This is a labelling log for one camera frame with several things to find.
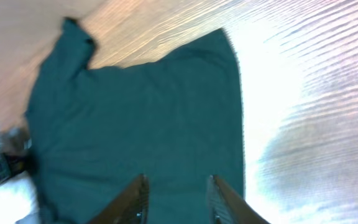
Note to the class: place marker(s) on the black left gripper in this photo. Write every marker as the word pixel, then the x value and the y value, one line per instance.
pixel 14 153

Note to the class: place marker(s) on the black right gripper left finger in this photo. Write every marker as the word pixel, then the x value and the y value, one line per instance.
pixel 131 206

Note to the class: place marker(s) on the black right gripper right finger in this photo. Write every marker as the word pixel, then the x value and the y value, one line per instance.
pixel 226 206

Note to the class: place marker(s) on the black t-shirt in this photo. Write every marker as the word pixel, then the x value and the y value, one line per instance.
pixel 177 120

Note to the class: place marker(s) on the white folded garment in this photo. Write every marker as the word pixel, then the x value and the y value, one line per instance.
pixel 18 199

